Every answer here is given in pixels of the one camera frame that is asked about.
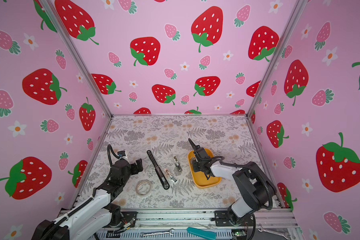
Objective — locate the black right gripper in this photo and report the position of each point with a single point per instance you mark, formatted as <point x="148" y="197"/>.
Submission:
<point x="194" y="165"/>

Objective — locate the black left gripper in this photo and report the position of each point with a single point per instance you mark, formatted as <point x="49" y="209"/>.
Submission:
<point x="136" y="170"/>

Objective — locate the pink white stapler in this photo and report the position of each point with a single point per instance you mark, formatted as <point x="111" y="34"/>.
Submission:
<point x="171" y="176"/>

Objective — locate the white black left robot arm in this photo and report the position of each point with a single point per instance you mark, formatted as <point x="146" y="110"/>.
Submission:
<point x="98" y="211"/>

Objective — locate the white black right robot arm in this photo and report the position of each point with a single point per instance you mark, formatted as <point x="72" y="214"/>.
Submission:
<point x="256" y="189"/>

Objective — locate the clear tape roll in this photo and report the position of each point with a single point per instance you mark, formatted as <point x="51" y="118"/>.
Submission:
<point x="143" y="188"/>

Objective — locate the yellow plastic tray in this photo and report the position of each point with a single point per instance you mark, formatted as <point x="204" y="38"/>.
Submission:
<point x="199" y="178"/>

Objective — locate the silver wrench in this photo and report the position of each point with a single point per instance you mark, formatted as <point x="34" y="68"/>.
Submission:
<point x="158" y="233"/>
<point x="286" y="236"/>

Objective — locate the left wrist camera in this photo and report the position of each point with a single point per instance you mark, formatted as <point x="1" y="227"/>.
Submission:
<point x="122" y="155"/>

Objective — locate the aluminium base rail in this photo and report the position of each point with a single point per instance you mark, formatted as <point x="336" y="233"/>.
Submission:
<point x="214" y="220"/>

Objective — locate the teal handled tool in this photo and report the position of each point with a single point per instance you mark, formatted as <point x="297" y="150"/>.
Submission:
<point x="208" y="235"/>

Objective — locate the aluminium corner post left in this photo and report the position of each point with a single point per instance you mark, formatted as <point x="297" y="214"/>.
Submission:
<point x="74" y="23"/>

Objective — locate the aluminium corner post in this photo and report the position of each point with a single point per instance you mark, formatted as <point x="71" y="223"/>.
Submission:
<point x="74" y="23"/>
<point x="284" y="38"/>

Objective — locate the aluminium corner post right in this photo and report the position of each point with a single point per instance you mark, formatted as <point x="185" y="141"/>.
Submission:
<point x="284" y="38"/>

